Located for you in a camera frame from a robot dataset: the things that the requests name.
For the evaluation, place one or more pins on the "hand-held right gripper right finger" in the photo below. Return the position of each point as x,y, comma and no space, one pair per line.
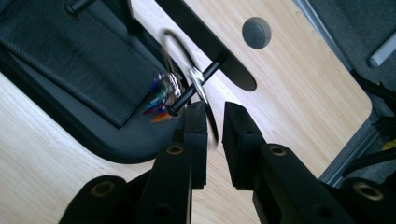
243,149

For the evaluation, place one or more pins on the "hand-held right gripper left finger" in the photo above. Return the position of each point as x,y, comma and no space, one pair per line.
196,149

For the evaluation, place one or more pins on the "black oval tray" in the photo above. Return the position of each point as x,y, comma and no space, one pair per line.
137,143

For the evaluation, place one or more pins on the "bunch of coloured key tags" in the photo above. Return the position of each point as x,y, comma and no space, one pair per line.
166,90

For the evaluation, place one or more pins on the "black key rack with pegs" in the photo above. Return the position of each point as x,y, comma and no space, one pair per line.
218,46

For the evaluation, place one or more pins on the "black stand leg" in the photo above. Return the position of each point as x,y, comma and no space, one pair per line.
373,88

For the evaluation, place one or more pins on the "black textured wallet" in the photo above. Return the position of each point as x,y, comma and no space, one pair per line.
62,56

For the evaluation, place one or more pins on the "grey tube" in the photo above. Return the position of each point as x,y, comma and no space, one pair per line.
383,51

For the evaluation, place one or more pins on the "aluminium frame rail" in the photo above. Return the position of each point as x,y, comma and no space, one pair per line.
345,158

